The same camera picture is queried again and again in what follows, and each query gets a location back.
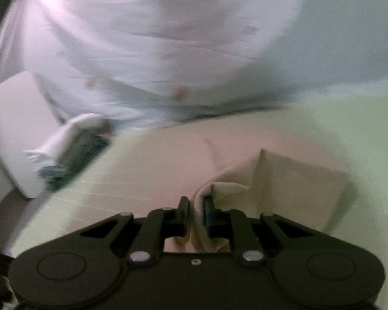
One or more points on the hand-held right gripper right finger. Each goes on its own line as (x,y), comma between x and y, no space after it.
(209,216)

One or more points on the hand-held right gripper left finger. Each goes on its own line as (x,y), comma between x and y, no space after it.
(183,214)

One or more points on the green grid cutting mat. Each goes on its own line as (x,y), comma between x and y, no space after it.
(359,129)

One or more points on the white box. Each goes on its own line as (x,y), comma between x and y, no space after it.
(16,129)

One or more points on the light blue carrot printed quilt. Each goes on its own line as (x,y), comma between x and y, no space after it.
(148,22)

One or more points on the white folded cloth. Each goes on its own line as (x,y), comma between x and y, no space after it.
(77,124)

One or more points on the beige garment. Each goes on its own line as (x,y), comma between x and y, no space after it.
(278,180)

